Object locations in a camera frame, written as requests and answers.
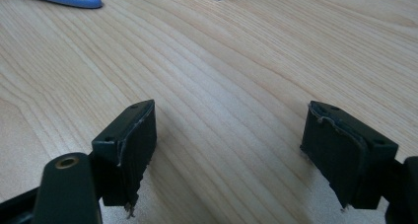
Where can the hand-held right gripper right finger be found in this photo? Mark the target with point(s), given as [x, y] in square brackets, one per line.
[341, 158]

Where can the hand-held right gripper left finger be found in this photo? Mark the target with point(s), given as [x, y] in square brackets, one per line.
[126, 158]

